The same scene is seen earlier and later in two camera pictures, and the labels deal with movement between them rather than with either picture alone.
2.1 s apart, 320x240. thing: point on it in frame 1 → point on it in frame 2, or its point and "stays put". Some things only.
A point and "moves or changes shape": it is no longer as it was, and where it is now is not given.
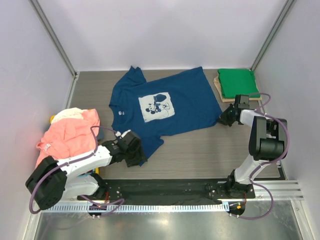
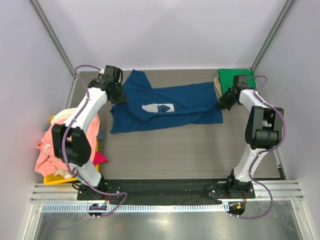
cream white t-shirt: x=69 y=113 stays put
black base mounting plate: x=170 y=191 stays put
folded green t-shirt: x=235 y=82 stays put
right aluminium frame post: x=272 y=34 stays put
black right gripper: x=222 y=118 → x=222 y=103
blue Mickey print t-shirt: x=176 y=104 moves or changes shape
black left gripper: x=139 y=156 → x=121 y=99
